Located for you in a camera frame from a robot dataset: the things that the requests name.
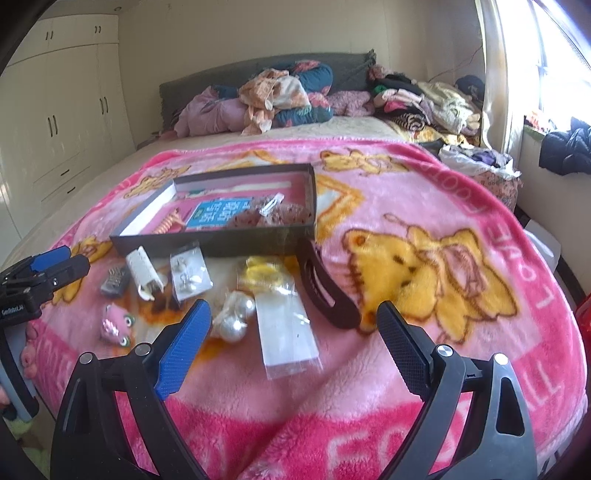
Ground beige orange cloth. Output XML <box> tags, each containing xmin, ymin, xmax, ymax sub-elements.
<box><xmin>239</xmin><ymin>69</ymin><xmax>311</xmax><ymax>136</ymax></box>

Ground pink package with blue label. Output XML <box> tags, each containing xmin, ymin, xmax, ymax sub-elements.
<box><xmin>173</xmin><ymin>189</ymin><xmax>254</xmax><ymax>232</ymax></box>

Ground clear bag with white card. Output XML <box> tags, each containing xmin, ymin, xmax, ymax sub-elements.
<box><xmin>255</xmin><ymin>291</ymin><xmax>323</xmax><ymax>380</ymax></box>

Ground pink bear print blanket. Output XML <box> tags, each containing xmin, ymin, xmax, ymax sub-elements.
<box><xmin>25</xmin><ymin>138</ymin><xmax>587</xmax><ymax>480</ymax></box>

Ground pile of clothes on bed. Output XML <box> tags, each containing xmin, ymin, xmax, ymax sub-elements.
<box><xmin>159</xmin><ymin>52</ymin><xmax>377</xmax><ymax>127</ymax></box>

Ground brown lace scrunchie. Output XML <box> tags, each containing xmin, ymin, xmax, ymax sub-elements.
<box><xmin>229</xmin><ymin>202</ymin><xmax>314</xmax><ymax>229</ymax></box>

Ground earrings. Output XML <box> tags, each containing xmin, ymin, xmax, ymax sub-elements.
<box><xmin>168</xmin><ymin>249</ymin><xmax>214</xmax><ymax>305</ymax></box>

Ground black cardboard box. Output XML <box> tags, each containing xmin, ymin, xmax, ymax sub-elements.
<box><xmin>110</xmin><ymin>163</ymin><xmax>317</xmax><ymax>257</ymax></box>

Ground orange spiral hair tie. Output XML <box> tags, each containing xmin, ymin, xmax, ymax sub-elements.
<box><xmin>157</xmin><ymin>209</ymin><xmax>185</xmax><ymax>236</ymax></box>

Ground window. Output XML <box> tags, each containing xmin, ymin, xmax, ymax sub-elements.
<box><xmin>522</xmin><ymin>0</ymin><xmax>591</xmax><ymax>121</ymax></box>

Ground black jacket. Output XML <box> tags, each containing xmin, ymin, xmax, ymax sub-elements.
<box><xmin>538</xmin><ymin>116</ymin><xmax>591</xmax><ymax>176</ymax></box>

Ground cream wardrobe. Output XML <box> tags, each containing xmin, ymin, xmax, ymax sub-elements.
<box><xmin>0</xmin><ymin>14</ymin><xmax>137</xmax><ymax>241</ymax></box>

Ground yellow accessory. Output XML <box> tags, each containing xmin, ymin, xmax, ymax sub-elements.
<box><xmin>238</xmin><ymin>256</ymin><xmax>296</xmax><ymax>296</ymax></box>

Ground person's left hand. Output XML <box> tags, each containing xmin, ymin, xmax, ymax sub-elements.
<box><xmin>19</xmin><ymin>322</ymin><xmax>42</xmax><ymax>378</ymax></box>

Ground pink fuzzy cloth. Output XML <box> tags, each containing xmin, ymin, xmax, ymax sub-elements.
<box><xmin>330</xmin><ymin>90</ymin><xmax>375</xmax><ymax>117</ymax></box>

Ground pink fuzzy hair clip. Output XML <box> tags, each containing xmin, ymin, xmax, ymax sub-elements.
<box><xmin>102</xmin><ymin>305</ymin><xmax>137</xmax><ymax>347</ymax></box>

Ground dark teal floral quilt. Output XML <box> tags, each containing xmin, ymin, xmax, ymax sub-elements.
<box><xmin>217</xmin><ymin>60</ymin><xmax>335</xmax><ymax>129</ymax></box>

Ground floral fabric bag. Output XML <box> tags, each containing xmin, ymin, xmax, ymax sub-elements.
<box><xmin>471</xmin><ymin>171</ymin><xmax>520</xmax><ymax>213</ymax></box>

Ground pink quilt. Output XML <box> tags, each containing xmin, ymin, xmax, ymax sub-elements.
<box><xmin>174</xmin><ymin>85</ymin><xmax>259</xmax><ymax>138</ymax></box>

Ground cream curtain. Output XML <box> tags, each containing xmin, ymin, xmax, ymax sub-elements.
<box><xmin>475</xmin><ymin>0</ymin><xmax>546</xmax><ymax>153</ymax></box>

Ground maroon hair claw clip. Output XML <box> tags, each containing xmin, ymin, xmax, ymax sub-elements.
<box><xmin>295</xmin><ymin>239</ymin><xmax>362</xmax><ymax>329</ymax></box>

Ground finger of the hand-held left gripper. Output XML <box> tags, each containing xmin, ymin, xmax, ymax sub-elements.
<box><xmin>0</xmin><ymin>246</ymin><xmax>72</xmax><ymax>282</ymax></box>
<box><xmin>28</xmin><ymin>255</ymin><xmax>91</xmax><ymax>305</ymax></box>

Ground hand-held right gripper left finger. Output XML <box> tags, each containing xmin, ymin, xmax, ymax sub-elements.
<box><xmin>50</xmin><ymin>299</ymin><xmax>213</xmax><ymax>480</ymax></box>

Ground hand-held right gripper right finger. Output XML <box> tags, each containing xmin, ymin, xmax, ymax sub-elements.
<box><xmin>376</xmin><ymin>300</ymin><xmax>539</xmax><ymax>480</ymax></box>

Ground beige bed sheet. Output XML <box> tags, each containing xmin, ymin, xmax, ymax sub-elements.
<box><xmin>14</xmin><ymin>115</ymin><xmax>416</xmax><ymax>259</ymax></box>

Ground grey hair claw clip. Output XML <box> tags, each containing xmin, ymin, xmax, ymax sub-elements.
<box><xmin>100</xmin><ymin>268</ymin><xmax>129</xmax><ymax>297</ymax></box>

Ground plastic bag of clothes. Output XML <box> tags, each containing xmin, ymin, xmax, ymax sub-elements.
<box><xmin>438</xmin><ymin>144</ymin><xmax>520</xmax><ymax>181</ymax></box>

